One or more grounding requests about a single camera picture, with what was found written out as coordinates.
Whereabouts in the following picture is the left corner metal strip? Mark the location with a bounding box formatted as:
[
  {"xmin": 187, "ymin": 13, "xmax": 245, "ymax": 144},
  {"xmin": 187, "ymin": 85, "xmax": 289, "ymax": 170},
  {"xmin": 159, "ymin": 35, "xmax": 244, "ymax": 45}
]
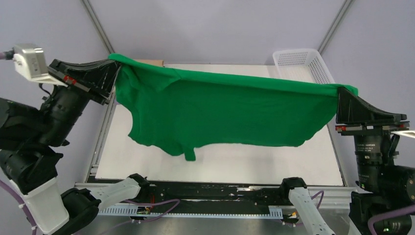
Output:
[{"xmin": 80, "ymin": 0, "xmax": 115, "ymax": 54}]

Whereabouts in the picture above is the folded beige t shirt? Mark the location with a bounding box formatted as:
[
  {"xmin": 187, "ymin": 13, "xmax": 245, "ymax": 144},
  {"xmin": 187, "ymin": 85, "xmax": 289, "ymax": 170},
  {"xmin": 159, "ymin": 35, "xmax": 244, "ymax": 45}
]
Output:
[{"xmin": 135, "ymin": 59, "xmax": 164, "ymax": 67}]

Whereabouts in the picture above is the white slotted cable duct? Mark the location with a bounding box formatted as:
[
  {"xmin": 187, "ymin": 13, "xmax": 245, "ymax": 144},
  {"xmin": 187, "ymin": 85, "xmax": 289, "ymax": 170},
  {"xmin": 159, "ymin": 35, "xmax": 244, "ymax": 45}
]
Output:
[{"xmin": 98, "ymin": 204, "xmax": 283, "ymax": 219}]

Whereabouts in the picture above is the aluminium frame rail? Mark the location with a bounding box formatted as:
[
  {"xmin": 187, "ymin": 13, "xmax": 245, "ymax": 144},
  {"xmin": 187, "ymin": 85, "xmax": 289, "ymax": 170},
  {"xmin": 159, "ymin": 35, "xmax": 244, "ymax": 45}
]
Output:
[{"xmin": 74, "ymin": 182, "xmax": 354, "ymax": 208}]

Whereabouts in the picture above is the right corner metal strip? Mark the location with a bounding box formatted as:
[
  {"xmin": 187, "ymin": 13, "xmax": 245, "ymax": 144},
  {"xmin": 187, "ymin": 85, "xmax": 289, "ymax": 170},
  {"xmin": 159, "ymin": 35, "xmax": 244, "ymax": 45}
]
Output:
[{"xmin": 317, "ymin": 0, "xmax": 355, "ymax": 55}]

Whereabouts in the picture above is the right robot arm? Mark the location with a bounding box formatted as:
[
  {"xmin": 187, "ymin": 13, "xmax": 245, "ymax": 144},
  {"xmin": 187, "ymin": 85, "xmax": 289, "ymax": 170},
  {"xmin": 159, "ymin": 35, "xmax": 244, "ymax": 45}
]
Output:
[{"xmin": 281, "ymin": 84, "xmax": 415, "ymax": 235}]

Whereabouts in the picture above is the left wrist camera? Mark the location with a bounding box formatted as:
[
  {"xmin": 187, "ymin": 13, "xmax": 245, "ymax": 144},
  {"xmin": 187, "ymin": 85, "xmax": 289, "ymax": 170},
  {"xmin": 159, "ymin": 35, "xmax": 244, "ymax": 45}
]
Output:
[{"xmin": 12, "ymin": 43, "xmax": 66, "ymax": 87}]

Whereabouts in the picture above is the corner metal strip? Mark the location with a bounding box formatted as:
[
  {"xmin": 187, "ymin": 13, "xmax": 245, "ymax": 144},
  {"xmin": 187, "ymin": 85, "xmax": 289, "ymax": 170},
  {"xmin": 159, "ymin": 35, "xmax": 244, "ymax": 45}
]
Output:
[
  {"xmin": 317, "ymin": 0, "xmax": 355, "ymax": 55},
  {"xmin": 80, "ymin": 0, "xmax": 115, "ymax": 54}
]

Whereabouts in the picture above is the green t shirt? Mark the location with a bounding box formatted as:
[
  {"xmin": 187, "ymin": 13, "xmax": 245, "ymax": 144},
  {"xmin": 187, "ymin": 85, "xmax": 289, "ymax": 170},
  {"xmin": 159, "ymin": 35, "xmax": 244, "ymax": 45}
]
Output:
[{"xmin": 109, "ymin": 53, "xmax": 340, "ymax": 161}]

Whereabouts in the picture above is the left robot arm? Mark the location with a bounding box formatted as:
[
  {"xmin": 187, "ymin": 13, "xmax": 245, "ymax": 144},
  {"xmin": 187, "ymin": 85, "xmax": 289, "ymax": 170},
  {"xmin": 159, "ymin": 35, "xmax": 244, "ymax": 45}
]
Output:
[{"xmin": 0, "ymin": 59, "xmax": 150, "ymax": 235}]

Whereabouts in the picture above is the white plastic basket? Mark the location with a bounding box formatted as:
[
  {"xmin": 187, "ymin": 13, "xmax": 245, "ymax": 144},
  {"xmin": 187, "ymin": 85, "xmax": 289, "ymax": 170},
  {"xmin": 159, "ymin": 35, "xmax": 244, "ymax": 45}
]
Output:
[{"xmin": 273, "ymin": 48, "xmax": 335, "ymax": 84}]

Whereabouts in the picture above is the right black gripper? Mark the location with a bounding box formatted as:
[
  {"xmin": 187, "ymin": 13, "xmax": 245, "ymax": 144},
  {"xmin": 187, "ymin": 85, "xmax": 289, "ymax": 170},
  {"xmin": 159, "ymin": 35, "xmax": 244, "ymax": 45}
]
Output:
[{"xmin": 333, "ymin": 83, "xmax": 407, "ymax": 187}]

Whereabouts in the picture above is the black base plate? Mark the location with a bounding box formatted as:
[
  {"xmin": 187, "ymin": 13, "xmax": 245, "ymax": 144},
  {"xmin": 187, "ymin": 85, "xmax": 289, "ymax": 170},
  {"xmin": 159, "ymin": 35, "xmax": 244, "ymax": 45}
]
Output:
[{"xmin": 133, "ymin": 177, "xmax": 307, "ymax": 213}]

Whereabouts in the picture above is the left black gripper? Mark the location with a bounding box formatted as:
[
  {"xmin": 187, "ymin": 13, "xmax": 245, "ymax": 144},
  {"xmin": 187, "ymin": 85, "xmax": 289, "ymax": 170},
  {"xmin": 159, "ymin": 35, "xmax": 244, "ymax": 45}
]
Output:
[{"xmin": 39, "ymin": 53, "xmax": 126, "ymax": 142}]

